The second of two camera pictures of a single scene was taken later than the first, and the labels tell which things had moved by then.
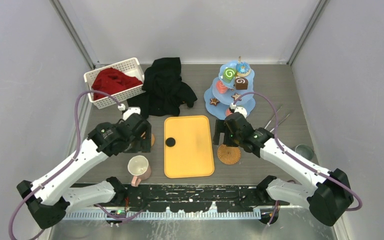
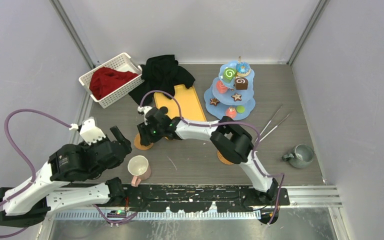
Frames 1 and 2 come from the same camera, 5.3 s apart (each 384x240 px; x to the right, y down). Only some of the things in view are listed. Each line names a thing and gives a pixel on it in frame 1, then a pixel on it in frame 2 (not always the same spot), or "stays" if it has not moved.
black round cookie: x=170 y=142 to x=164 y=109
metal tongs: x=269 y=121 stays
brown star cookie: x=214 y=101 stays
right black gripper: x=222 y=126 to x=143 y=130
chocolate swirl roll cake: x=241 y=83 stays
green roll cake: x=229 y=74 stays
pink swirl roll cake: x=221 y=87 stays
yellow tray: x=192 y=155 to x=190 y=107
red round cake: x=228 y=112 stays
